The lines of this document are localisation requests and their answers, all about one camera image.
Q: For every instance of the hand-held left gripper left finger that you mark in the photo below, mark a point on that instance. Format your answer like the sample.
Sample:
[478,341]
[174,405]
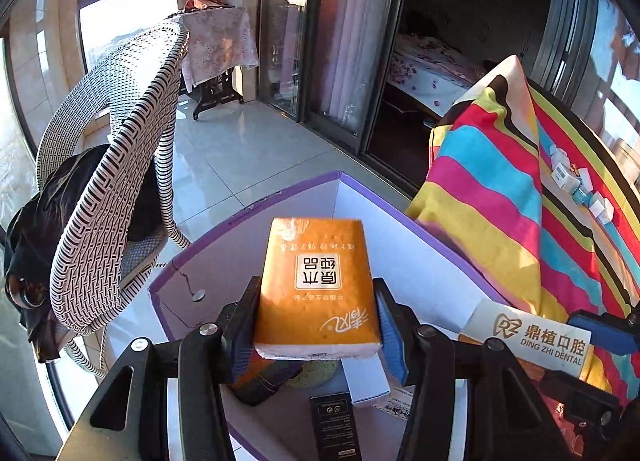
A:
[245,336]

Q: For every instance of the bed with floral sheet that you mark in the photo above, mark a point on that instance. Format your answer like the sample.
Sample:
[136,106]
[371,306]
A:
[430,73]

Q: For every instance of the table with floral cloth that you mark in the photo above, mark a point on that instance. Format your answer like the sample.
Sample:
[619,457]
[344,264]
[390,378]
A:
[217,46]

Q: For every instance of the purple edged cardboard box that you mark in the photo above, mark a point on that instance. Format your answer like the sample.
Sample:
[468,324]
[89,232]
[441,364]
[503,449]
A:
[400,241]

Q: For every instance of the red cloth bundle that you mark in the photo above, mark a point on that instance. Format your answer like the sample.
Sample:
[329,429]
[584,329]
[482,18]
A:
[207,1]

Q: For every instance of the black cardboard box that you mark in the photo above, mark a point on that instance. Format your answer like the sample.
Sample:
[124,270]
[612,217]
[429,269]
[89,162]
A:
[335,426]

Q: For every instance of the dark jacket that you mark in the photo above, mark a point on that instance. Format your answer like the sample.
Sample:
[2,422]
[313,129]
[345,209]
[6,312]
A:
[65,221]

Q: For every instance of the round green sponge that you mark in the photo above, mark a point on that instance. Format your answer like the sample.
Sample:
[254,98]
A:
[315,372]

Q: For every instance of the orange tissue packet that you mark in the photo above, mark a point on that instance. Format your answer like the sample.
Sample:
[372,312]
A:
[315,286]

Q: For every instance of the woven wicker chair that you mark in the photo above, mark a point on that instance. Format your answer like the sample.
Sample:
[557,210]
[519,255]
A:
[120,151]

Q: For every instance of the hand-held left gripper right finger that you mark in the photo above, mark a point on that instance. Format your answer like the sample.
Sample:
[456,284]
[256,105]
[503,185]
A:
[395,356]

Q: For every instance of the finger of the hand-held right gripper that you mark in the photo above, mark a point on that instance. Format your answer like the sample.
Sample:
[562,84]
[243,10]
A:
[610,333]
[580,398]

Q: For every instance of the striped colourful tablecloth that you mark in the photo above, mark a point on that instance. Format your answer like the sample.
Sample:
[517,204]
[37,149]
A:
[500,191]

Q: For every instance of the light curtain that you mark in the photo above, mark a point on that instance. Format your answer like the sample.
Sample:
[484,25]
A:
[357,31]

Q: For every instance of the small white box blue print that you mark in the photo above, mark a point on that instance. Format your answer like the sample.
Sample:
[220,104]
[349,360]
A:
[565,177]

